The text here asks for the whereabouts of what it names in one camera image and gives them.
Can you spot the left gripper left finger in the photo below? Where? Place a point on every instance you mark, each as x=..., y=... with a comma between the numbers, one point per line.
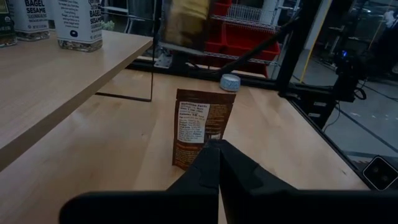
x=186, y=205

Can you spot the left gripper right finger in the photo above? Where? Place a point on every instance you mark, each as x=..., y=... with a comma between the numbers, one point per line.
x=280, y=208

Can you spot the white lid bagel seasoning jar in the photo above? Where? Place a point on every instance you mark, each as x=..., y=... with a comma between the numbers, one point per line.
x=29, y=18
x=77, y=25

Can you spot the oregano jar green lid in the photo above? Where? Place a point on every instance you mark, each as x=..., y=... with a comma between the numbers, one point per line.
x=6, y=28

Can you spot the wooden shelf black metal legs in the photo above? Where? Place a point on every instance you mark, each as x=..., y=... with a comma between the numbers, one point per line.
x=46, y=77

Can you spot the black square device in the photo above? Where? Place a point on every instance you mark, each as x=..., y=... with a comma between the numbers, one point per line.
x=381, y=174

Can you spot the small white round candle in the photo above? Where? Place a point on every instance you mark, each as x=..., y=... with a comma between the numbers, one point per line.
x=230, y=82

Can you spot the black stand blue light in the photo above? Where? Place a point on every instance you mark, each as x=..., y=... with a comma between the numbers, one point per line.
x=348, y=77

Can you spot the red bins on rack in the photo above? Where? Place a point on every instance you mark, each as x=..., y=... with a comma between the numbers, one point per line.
x=245, y=37

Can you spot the green potted plant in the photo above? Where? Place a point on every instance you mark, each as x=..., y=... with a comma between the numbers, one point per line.
x=109, y=25

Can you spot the black metal table frame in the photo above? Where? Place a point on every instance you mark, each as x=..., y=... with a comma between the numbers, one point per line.
x=292, y=68

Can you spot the silver metal bracket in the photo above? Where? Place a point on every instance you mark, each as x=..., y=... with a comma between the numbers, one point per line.
x=162, y=60

